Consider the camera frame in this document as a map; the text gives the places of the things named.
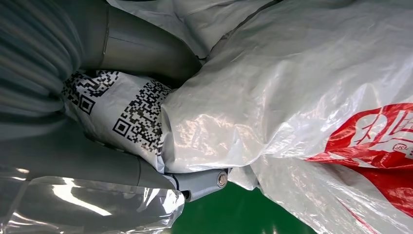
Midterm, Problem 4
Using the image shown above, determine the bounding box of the green conveyor belt with frame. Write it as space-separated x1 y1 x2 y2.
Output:
166 181 319 234

